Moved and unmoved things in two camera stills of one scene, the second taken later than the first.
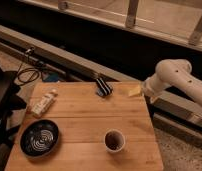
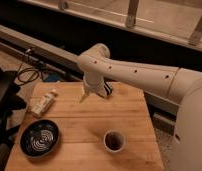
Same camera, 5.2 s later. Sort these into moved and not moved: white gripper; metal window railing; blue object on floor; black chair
Moved: white gripper
Not moved: black chair; blue object on floor; metal window railing
